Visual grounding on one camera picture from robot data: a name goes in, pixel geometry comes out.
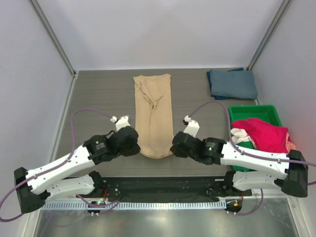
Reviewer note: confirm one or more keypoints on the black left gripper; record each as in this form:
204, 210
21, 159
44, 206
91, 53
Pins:
135, 149

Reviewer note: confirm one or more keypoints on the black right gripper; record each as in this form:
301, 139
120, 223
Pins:
177, 152

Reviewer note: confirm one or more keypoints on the beige t shirt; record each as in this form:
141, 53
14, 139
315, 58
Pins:
153, 115

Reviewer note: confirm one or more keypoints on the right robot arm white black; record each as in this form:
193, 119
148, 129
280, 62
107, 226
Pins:
286, 172

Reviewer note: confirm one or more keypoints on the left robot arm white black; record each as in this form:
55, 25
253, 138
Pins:
38, 186

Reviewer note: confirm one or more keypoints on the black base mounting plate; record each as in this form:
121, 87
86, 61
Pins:
166, 189

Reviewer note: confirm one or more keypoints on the white t shirt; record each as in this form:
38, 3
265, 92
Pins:
239, 136

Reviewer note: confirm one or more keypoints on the green t shirt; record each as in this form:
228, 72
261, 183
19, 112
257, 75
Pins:
246, 144

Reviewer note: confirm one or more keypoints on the folded grey-blue t shirt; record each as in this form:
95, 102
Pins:
237, 84

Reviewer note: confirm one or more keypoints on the magenta t shirt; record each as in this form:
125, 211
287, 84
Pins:
265, 136

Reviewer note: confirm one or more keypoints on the green plastic bin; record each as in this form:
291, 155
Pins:
266, 113

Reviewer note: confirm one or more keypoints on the salmon pink t shirt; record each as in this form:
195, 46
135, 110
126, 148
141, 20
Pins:
289, 145

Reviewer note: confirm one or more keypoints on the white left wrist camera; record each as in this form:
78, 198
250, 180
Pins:
120, 122

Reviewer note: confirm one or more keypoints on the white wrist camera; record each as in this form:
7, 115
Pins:
192, 126
120, 122

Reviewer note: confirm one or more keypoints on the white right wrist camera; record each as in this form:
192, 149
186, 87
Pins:
192, 126

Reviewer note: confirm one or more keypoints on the slotted cable duct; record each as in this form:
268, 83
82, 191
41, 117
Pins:
79, 205

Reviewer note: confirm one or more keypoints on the right aluminium frame post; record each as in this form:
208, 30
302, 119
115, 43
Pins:
277, 18

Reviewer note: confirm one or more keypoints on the aluminium frame post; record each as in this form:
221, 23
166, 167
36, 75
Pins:
53, 37
277, 18

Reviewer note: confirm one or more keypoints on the left aluminium frame post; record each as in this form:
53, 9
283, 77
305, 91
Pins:
53, 37

